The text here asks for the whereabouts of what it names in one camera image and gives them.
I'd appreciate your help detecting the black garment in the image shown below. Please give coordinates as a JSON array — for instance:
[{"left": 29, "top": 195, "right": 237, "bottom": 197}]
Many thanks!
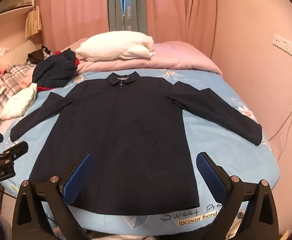
[{"left": 27, "top": 45, "right": 51, "bottom": 64}]

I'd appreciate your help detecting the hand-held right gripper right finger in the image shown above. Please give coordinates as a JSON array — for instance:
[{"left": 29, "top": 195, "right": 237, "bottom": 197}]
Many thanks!
[{"left": 196, "top": 152, "right": 279, "bottom": 240}]

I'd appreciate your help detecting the pile of mixed clothes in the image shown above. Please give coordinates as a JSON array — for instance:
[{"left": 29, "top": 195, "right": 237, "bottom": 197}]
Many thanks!
[{"left": 0, "top": 64, "right": 39, "bottom": 139}]

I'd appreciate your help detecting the pink quilt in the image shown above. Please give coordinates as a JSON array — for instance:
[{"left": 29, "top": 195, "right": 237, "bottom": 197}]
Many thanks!
[{"left": 67, "top": 37, "right": 223, "bottom": 77}]

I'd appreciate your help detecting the pink curtain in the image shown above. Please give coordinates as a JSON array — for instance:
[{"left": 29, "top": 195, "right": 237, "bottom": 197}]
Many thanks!
[
  {"left": 42, "top": 0, "right": 109, "bottom": 50},
  {"left": 143, "top": 0, "right": 216, "bottom": 58}
]

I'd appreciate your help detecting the thin cable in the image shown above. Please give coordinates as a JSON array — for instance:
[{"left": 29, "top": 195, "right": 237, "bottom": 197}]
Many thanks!
[{"left": 268, "top": 65, "right": 292, "bottom": 140}]

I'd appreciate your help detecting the white power strip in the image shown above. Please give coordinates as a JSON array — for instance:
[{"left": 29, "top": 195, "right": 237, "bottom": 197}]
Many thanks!
[{"left": 273, "top": 34, "right": 292, "bottom": 64}]

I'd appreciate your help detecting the navy garment with red trim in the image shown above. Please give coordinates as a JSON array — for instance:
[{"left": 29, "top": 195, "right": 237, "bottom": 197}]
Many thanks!
[{"left": 32, "top": 49, "right": 79, "bottom": 92}]

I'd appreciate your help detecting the white fluffy pillow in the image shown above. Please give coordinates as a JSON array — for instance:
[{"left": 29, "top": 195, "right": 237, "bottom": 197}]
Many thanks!
[{"left": 75, "top": 31, "right": 157, "bottom": 62}]

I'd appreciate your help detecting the grey curtain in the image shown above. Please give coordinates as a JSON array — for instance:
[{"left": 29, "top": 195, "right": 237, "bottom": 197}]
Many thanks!
[{"left": 107, "top": 0, "right": 149, "bottom": 34}]

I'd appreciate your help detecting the navy blue jacket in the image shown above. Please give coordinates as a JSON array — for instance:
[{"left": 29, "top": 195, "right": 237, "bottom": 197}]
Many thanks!
[{"left": 10, "top": 71, "right": 263, "bottom": 216}]

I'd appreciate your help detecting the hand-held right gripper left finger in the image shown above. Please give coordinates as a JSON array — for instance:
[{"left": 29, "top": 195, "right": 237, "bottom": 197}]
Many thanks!
[{"left": 12, "top": 152, "right": 94, "bottom": 240}]

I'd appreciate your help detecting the blue floral bedsheet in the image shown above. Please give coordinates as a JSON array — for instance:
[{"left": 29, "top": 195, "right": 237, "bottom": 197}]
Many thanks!
[{"left": 0, "top": 69, "right": 281, "bottom": 233}]

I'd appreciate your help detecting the beige pleated hanging cloth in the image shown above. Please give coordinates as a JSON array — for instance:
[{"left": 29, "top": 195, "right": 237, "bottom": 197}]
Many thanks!
[{"left": 25, "top": 6, "right": 43, "bottom": 38}]

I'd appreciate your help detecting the beige headboard cushion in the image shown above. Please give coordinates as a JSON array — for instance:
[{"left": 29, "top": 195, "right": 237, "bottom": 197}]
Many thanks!
[{"left": 0, "top": 40, "right": 39, "bottom": 65}]

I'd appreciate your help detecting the white garment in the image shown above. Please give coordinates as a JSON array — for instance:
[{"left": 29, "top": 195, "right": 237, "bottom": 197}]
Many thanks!
[{"left": 0, "top": 82, "right": 38, "bottom": 120}]

